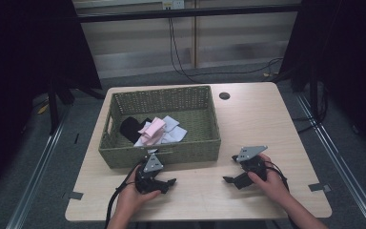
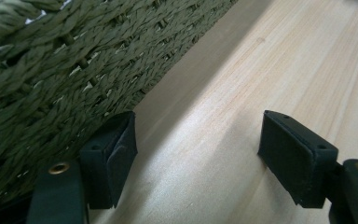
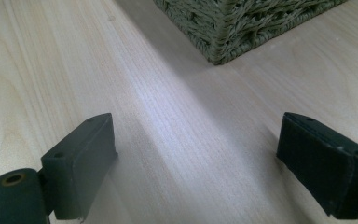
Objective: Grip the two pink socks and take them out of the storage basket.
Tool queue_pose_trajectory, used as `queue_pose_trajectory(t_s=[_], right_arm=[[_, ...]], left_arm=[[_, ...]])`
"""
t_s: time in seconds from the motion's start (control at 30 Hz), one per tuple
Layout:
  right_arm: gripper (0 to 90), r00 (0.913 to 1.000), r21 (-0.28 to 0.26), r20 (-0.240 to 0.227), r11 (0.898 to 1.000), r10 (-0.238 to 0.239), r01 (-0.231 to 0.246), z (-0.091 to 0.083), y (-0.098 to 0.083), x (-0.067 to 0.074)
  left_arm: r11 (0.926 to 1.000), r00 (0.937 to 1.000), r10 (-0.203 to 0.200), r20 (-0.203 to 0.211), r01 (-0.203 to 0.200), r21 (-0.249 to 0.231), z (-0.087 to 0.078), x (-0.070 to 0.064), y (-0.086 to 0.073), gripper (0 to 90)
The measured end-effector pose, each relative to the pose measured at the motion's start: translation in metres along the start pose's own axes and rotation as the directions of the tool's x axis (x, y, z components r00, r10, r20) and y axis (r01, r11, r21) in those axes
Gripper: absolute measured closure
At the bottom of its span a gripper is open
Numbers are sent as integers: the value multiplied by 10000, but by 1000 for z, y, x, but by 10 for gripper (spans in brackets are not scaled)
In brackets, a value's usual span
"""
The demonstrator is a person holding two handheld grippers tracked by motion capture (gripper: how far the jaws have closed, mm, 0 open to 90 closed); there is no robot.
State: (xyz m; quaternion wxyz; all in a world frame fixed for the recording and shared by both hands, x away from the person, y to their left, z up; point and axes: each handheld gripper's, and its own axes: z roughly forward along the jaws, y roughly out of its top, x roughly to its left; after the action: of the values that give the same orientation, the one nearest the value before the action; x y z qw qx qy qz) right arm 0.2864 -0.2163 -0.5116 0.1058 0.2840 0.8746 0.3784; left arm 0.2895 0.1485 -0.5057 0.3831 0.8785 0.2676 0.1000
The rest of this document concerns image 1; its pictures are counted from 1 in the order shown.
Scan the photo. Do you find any dark curtain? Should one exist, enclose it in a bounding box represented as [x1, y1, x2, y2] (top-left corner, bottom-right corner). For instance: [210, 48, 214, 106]
[0, 0, 103, 202]
[278, 0, 366, 160]

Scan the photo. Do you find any grey tape piece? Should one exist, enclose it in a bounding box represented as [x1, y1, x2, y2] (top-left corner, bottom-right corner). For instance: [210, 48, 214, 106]
[68, 191, 85, 201]
[308, 182, 333, 193]

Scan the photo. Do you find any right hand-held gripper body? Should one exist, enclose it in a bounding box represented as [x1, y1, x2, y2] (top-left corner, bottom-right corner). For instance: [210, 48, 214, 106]
[231, 145, 269, 189]

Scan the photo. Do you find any green woven basket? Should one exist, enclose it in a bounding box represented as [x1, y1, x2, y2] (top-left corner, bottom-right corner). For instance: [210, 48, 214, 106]
[98, 85, 222, 170]

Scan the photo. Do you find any person's right hand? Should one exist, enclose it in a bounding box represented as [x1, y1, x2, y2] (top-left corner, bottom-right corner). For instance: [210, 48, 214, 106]
[247, 153, 293, 209]

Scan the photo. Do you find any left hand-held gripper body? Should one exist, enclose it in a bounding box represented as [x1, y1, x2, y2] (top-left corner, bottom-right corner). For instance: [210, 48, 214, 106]
[134, 149, 170, 196]

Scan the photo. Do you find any white wall socket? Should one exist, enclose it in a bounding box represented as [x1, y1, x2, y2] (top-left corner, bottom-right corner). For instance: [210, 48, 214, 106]
[161, 0, 186, 10]

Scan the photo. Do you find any black wall cable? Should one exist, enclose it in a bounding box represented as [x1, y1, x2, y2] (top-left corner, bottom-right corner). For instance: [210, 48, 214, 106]
[167, 9, 284, 85]

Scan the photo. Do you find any black sock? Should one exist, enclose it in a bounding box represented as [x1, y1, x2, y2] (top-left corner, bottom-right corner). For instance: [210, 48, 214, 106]
[119, 116, 153, 144]

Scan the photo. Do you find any black horizontal bar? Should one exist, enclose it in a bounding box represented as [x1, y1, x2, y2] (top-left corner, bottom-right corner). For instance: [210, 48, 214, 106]
[75, 3, 302, 24]

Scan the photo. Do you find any white sock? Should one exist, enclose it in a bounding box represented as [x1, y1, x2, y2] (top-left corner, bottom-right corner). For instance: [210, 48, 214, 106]
[161, 114, 181, 134]
[132, 125, 188, 148]

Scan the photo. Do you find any person's left hand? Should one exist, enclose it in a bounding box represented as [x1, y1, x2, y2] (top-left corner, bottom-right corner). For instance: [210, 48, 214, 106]
[116, 166, 162, 221]

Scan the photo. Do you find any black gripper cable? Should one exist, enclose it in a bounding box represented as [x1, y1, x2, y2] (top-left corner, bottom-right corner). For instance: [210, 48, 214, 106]
[262, 160, 300, 229]
[104, 160, 146, 229]

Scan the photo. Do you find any metal floor rail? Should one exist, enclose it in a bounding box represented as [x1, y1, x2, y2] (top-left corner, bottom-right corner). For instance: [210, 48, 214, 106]
[5, 115, 69, 229]
[295, 92, 366, 229]

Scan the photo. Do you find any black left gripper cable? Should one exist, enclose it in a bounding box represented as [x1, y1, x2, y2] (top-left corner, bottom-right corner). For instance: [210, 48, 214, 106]
[104, 160, 146, 229]

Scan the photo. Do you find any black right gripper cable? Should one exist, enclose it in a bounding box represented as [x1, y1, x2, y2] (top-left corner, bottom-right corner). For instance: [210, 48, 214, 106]
[262, 160, 300, 229]

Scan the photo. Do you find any black metal stand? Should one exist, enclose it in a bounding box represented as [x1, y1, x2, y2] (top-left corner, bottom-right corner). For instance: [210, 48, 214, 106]
[308, 63, 329, 125]
[47, 75, 76, 135]

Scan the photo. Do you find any pink sock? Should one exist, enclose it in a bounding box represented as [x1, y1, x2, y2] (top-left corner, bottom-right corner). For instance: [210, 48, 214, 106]
[137, 116, 167, 147]

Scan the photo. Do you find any yellow floor tag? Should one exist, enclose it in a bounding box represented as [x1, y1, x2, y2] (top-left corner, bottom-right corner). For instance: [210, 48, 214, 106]
[36, 102, 50, 115]

